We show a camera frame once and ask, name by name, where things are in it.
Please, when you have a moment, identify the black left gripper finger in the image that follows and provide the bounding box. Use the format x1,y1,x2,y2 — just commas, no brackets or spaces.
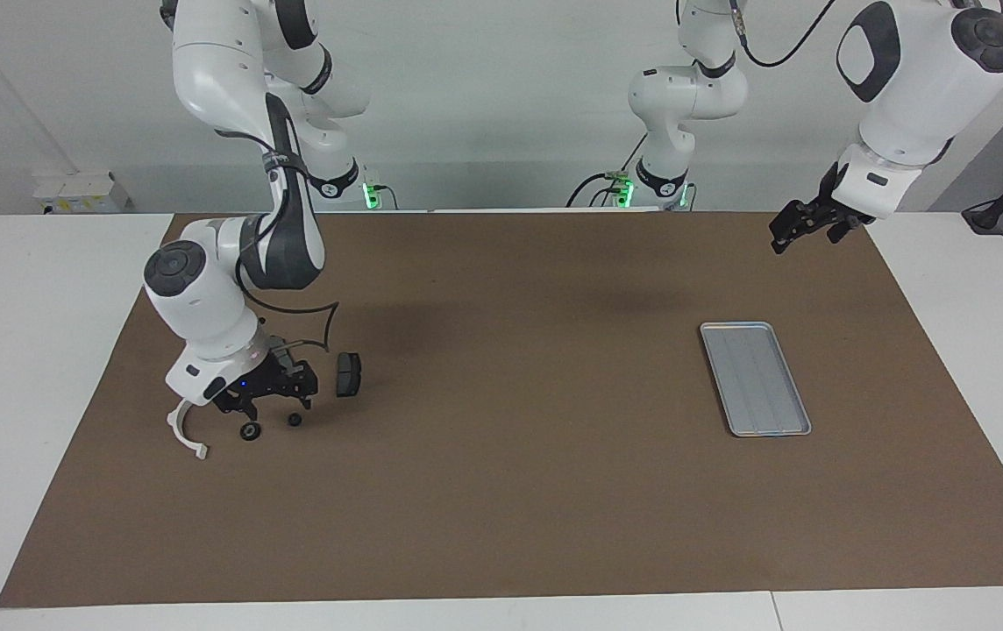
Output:
770,221,822,255
773,202,818,238

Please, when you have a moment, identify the silver metal tray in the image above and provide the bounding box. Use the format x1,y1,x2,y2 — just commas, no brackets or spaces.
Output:
700,322,813,437

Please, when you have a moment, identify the dark grey brake pad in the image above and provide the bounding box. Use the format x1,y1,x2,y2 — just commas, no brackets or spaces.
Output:
335,351,363,399

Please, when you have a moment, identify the brown table mat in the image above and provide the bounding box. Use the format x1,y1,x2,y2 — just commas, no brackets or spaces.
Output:
0,210,1003,608

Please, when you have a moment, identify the white power strip box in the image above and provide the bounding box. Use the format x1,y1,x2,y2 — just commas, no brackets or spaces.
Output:
32,171,132,215

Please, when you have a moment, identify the white half ring bracket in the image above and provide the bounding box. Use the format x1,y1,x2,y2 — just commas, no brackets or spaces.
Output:
167,399,210,461

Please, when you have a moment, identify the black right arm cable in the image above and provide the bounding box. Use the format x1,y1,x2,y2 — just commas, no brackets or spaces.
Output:
234,131,341,353

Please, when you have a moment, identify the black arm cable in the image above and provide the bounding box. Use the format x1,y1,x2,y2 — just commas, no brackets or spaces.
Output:
729,0,840,69
234,131,341,353

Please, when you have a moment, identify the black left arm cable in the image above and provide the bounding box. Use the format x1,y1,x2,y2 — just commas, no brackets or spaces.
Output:
729,0,840,69

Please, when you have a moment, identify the black base cable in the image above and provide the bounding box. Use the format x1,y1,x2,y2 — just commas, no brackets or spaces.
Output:
566,131,648,209

